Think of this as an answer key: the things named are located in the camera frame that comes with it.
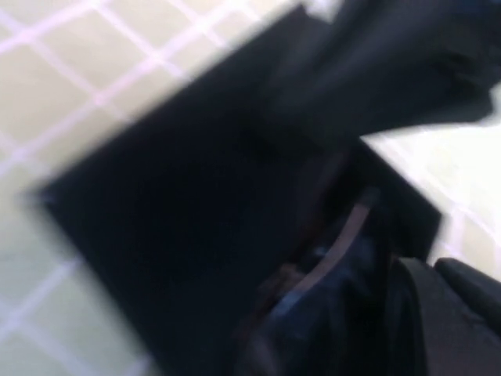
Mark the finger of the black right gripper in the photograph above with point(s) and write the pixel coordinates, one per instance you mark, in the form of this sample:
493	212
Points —
383	70

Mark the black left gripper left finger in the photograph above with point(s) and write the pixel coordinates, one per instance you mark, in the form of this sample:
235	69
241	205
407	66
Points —
430	333

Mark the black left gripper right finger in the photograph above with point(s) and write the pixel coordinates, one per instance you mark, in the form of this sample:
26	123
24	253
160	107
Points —
473	291

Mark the black framed glasses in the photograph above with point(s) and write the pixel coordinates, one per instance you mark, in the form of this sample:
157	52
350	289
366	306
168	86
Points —
344	243

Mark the black printed glasses case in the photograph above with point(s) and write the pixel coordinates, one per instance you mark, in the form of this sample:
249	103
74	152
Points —
176	196

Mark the green white-grid tablecloth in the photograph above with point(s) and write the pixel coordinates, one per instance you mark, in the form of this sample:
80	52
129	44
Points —
78	78

